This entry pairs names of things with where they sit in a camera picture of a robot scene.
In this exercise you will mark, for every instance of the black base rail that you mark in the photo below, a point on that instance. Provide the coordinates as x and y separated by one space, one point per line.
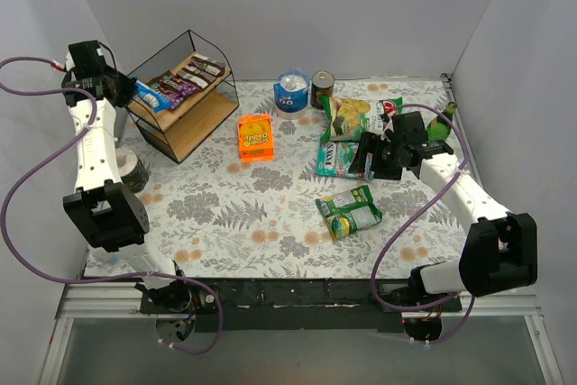
272 305

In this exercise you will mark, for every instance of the blue wafer bar wrapper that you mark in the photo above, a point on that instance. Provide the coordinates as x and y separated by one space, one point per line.
155 100

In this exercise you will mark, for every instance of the orange candy box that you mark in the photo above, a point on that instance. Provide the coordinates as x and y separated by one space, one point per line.
256 138

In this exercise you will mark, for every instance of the blue monster tissue roll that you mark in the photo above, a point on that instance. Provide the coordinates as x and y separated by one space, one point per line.
291 92

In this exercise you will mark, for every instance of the dark patterned tissue roll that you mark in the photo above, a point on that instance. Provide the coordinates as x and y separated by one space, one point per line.
131 170

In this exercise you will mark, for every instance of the Chuba cassava chips bag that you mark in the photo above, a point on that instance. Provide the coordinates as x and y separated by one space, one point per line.
349 118

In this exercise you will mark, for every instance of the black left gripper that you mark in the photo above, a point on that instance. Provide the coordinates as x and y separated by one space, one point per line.
123 88

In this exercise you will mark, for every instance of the green glass bottle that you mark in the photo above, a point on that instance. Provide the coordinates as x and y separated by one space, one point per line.
439 128

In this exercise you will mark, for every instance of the purple M&M's candy bag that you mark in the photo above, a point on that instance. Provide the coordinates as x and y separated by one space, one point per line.
175 97

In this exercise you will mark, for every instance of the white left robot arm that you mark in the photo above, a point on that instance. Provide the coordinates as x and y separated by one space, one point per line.
106 212

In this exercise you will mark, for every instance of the brown chocolate bar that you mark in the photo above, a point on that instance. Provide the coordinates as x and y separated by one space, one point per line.
212 67
197 77

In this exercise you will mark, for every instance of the floral table mat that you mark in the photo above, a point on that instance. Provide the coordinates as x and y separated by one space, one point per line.
216 216

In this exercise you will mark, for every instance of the brown M&M's candy bag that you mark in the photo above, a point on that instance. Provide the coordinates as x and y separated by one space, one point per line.
175 82

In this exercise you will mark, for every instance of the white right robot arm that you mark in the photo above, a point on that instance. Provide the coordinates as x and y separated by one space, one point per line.
500 251

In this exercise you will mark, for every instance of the teal Fox's candy bag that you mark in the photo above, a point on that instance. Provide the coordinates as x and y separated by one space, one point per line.
335 158

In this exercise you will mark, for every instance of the dark tin can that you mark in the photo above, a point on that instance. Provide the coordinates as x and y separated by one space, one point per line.
322 84

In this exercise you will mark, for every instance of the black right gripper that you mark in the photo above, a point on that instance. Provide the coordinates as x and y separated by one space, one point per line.
372 156

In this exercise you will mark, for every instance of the green Spring candy bag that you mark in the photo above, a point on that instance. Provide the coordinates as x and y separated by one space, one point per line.
349 212

